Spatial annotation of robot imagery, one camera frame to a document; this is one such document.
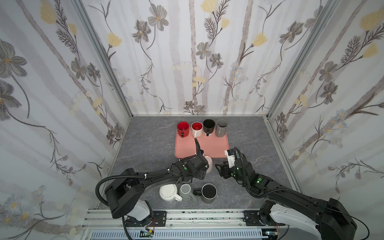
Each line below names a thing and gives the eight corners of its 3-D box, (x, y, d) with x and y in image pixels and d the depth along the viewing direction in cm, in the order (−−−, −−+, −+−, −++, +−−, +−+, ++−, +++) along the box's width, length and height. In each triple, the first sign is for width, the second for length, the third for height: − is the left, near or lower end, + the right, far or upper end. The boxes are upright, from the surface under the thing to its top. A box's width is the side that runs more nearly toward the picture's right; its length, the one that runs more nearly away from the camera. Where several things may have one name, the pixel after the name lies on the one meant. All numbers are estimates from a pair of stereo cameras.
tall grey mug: (215, 139, 107) (217, 130, 98) (214, 129, 113) (216, 119, 105) (226, 139, 107) (229, 130, 98) (224, 129, 113) (227, 119, 105)
